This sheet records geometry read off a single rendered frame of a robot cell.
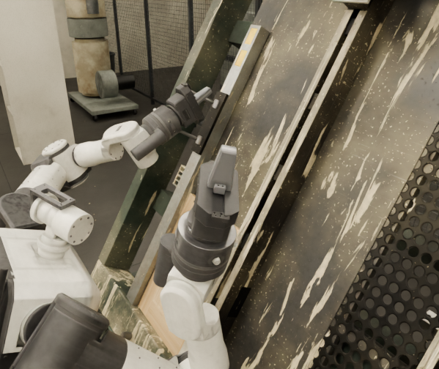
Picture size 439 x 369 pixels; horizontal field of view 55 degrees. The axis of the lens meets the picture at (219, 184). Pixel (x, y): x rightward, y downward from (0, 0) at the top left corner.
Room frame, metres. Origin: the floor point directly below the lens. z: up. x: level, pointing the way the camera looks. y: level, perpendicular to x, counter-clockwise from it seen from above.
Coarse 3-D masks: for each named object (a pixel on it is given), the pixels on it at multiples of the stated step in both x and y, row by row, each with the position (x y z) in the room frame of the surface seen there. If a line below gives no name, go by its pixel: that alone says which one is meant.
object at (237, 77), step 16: (256, 32) 1.31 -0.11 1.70; (240, 48) 1.33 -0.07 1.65; (256, 48) 1.30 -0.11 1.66; (240, 80) 1.27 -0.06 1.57; (224, 112) 1.24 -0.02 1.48; (224, 128) 1.24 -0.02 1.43; (208, 144) 1.21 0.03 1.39; (192, 160) 1.21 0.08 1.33; (208, 160) 1.21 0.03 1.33; (192, 176) 1.18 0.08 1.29; (176, 192) 1.19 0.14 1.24; (192, 192) 1.18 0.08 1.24; (176, 208) 1.15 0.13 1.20; (160, 224) 1.16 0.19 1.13; (144, 256) 1.13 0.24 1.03; (144, 272) 1.09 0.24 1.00; (144, 288) 1.07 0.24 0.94
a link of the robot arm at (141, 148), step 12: (144, 120) 1.08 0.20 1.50; (156, 120) 1.07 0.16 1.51; (144, 132) 1.05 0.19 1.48; (156, 132) 1.04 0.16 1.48; (132, 144) 1.03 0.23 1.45; (144, 144) 1.01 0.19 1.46; (156, 144) 1.02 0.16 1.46; (132, 156) 1.04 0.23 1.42; (144, 156) 1.01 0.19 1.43; (156, 156) 1.07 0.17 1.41
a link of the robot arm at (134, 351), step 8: (128, 344) 0.53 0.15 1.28; (136, 344) 0.55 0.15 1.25; (128, 352) 0.51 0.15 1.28; (136, 352) 0.53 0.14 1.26; (144, 352) 0.54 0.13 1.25; (184, 352) 0.61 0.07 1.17; (128, 360) 0.50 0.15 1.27; (136, 360) 0.51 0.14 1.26; (144, 360) 0.52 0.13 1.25; (152, 360) 0.53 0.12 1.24; (160, 360) 0.54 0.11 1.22; (168, 360) 0.57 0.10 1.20; (176, 360) 0.59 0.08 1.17; (128, 368) 0.49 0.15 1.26; (136, 368) 0.50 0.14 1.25; (144, 368) 0.51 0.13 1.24; (152, 368) 0.52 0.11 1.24; (160, 368) 0.52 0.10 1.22; (168, 368) 0.54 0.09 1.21; (176, 368) 0.55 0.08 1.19
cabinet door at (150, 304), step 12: (192, 204) 1.13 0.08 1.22; (180, 216) 1.14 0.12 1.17; (156, 288) 1.04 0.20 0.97; (144, 300) 1.05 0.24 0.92; (156, 300) 1.02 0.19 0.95; (144, 312) 1.02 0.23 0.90; (156, 312) 0.99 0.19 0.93; (156, 324) 0.96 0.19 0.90; (168, 336) 0.90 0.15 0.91; (168, 348) 0.88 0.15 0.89; (180, 348) 0.85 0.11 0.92
